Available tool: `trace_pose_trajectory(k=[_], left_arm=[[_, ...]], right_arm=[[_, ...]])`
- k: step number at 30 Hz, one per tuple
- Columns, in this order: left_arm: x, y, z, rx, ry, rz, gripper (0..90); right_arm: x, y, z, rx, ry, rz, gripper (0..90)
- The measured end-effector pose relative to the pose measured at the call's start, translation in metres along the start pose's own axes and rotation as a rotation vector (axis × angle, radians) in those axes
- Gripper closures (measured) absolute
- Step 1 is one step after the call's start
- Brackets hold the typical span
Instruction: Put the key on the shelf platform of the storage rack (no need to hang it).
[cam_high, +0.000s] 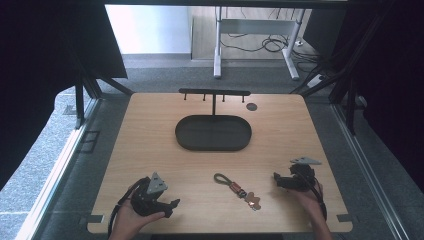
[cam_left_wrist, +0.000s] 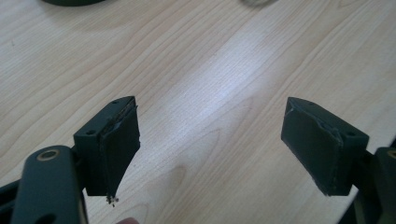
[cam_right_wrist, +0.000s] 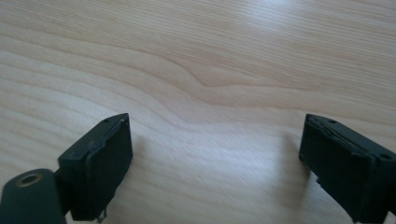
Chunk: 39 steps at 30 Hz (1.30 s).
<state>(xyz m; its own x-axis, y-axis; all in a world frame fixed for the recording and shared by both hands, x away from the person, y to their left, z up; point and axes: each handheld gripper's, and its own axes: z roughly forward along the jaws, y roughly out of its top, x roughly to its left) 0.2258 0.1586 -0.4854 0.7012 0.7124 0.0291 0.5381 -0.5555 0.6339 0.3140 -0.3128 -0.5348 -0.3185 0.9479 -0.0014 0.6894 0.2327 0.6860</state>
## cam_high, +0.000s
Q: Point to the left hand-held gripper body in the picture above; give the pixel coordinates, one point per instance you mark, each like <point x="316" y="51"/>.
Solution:
<point x="143" y="200"/>

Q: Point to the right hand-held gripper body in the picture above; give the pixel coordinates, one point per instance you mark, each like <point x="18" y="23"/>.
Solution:
<point x="301" y="178"/>

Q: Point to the black key rack with tray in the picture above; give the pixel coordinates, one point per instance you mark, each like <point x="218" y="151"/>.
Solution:
<point x="213" y="133"/>

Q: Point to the person's right hand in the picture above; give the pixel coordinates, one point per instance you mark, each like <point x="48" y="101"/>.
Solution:
<point x="308" y="201"/>

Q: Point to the person's left hand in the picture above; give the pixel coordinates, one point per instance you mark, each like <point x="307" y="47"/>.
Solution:
<point x="128" y="221"/>

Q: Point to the grey round sticker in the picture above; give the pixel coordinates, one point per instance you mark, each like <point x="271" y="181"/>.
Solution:
<point x="251" y="106"/>

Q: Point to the white power strip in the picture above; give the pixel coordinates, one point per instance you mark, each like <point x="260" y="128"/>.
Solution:
<point x="315" y="81"/>

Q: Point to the black curtain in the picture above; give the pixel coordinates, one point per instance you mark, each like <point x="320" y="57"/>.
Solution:
<point x="43" y="66"/>
<point x="386" y="83"/>

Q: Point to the aluminium rail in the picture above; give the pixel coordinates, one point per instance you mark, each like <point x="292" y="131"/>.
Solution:
<point x="53" y="176"/>
<point x="370" y="173"/>

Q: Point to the black metal frame strut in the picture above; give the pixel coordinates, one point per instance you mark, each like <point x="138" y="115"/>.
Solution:
<point x="350" y="100"/>
<point x="79" y="106"/>

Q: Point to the white desk frame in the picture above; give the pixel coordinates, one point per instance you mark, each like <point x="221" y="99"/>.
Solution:
<point x="255" y="26"/>

